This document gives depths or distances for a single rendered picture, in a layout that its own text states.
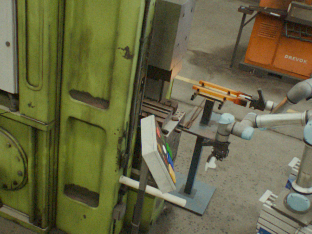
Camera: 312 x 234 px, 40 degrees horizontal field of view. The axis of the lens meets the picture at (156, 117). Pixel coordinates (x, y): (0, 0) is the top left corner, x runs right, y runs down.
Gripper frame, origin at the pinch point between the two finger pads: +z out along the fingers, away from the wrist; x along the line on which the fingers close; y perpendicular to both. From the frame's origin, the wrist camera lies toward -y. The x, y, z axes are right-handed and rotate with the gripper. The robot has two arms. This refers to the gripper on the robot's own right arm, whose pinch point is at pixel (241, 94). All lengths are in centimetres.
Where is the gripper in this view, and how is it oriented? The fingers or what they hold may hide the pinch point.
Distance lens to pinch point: 328.6
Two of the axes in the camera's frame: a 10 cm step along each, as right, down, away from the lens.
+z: -9.1, -3.2, 2.6
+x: 3.9, -4.3, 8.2
